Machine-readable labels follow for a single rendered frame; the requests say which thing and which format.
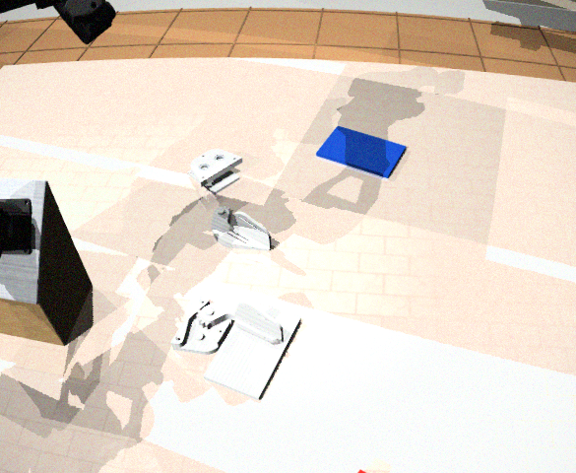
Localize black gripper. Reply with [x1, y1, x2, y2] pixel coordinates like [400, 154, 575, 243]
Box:
[29, 0, 46, 9]

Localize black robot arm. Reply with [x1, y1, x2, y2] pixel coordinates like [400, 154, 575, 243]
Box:
[0, 0, 116, 258]

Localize blue flat rectangular plate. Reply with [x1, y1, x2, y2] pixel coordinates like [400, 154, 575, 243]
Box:
[316, 126, 407, 178]

